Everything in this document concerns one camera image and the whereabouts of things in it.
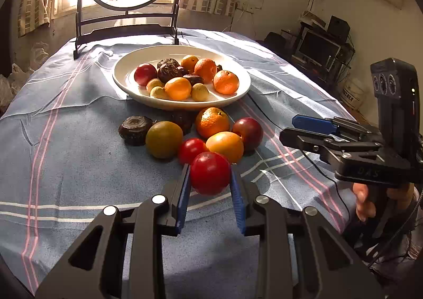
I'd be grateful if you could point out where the smooth orange citrus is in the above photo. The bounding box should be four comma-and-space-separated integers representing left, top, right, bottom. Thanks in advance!
205, 132, 244, 164
164, 77, 192, 101
180, 55, 199, 73

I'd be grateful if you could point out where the red tomato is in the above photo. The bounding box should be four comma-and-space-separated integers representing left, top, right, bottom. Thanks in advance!
178, 138, 209, 165

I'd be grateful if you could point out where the red plum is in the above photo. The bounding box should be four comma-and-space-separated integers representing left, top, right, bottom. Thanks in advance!
190, 152, 231, 196
134, 63, 158, 86
232, 117, 264, 151

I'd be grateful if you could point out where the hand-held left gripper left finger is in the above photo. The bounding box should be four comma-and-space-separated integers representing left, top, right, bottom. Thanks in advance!
35, 163, 192, 299

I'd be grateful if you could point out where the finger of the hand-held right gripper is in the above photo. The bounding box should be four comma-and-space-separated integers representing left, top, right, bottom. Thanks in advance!
292, 115, 381, 138
279, 128, 386, 158

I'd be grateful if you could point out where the blue striped tablecloth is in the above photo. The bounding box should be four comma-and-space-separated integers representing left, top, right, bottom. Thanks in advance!
0, 28, 374, 296

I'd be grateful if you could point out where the computer monitor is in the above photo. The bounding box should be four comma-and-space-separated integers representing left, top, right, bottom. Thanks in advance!
295, 28, 342, 67

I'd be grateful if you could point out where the white bucket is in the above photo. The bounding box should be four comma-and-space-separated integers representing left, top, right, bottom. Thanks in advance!
340, 78, 366, 110

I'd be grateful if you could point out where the person's right hand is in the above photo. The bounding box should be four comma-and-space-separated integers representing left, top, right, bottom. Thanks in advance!
352, 183, 416, 223

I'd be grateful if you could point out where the black speaker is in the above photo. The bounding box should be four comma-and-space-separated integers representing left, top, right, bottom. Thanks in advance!
327, 16, 351, 44

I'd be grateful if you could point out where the black cable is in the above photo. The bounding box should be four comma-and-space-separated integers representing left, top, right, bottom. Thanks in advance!
246, 91, 353, 224

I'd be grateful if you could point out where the bumpy orange mandarin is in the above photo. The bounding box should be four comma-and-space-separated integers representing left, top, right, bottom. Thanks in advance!
194, 58, 218, 83
195, 107, 231, 139
213, 70, 239, 95

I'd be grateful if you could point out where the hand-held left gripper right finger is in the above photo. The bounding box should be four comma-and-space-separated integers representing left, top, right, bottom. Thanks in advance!
229, 169, 384, 299

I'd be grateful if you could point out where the greenish yellow citrus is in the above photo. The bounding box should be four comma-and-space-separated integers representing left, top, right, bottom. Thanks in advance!
146, 121, 184, 159

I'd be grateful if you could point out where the round painted screen stand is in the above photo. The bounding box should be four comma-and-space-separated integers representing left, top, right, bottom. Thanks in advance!
73, 0, 191, 60

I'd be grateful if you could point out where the white ceramic plate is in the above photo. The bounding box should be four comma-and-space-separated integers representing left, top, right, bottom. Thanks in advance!
112, 45, 252, 111

